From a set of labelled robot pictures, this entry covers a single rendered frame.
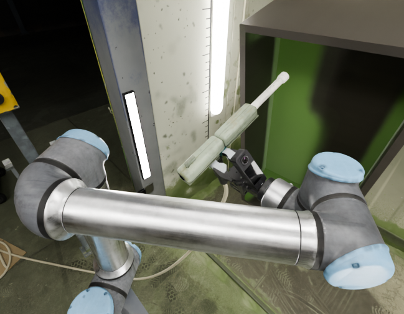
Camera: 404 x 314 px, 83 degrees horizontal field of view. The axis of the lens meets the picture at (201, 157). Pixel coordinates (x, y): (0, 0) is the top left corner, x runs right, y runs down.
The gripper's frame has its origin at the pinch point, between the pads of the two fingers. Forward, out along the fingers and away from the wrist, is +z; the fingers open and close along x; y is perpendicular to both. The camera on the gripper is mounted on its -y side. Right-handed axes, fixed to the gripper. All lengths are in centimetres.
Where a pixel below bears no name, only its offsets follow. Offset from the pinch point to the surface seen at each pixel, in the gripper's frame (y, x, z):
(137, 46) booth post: -3, 26, 73
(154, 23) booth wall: -7, 39, 73
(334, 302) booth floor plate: 145, 9, -59
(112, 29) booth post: -16, 19, 73
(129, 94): 12, 8, 71
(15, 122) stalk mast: -1, -40, 94
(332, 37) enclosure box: -12.4, 43.9, -11.2
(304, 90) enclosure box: 34, 69, 7
